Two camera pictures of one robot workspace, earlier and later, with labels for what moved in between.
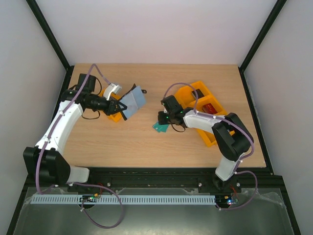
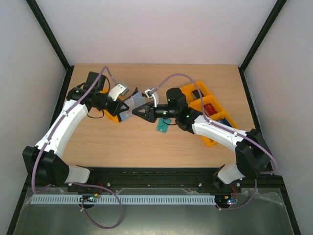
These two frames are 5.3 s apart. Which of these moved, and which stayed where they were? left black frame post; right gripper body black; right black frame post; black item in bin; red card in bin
Moved: right gripper body black
Stayed: red card in bin; black item in bin; left black frame post; right black frame post
